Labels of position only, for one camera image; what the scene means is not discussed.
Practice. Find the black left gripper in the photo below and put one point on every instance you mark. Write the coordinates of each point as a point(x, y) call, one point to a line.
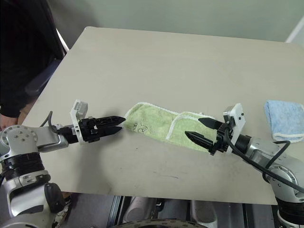
point(89, 129)

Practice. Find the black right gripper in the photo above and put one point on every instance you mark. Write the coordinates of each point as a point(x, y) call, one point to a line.
point(223, 141)

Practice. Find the green towel with white trim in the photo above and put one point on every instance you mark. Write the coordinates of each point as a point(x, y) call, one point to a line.
point(152, 123)

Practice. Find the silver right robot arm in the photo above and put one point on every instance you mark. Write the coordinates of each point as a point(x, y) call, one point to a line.
point(259, 149)

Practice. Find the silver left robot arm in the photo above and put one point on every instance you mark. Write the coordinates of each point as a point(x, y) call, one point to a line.
point(21, 140)

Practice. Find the folded blue towel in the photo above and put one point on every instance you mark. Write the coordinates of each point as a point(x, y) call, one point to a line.
point(285, 118)

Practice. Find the bystander bare hand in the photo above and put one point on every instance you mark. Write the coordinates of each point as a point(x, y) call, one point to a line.
point(7, 121)

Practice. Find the grey rounded shape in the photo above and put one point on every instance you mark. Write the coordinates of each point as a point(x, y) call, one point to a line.
point(202, 211)
point(135, 209)

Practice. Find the black perforated round shape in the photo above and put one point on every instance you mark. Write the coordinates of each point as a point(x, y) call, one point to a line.
point(154, 224)

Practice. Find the person in black clothing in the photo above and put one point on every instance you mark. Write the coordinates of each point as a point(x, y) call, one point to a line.
point(21, 59)

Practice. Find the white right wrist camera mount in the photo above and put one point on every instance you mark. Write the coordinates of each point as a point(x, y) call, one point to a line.
point(237, 118)

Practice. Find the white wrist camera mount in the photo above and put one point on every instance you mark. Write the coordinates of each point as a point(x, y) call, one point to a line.
point(79, 107)
point(237, 118)

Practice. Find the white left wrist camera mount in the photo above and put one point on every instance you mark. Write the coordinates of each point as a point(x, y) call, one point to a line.
point(79, 107)

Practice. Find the metal table frame rail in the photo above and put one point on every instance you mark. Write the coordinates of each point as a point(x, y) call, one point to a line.
point(115, 211)

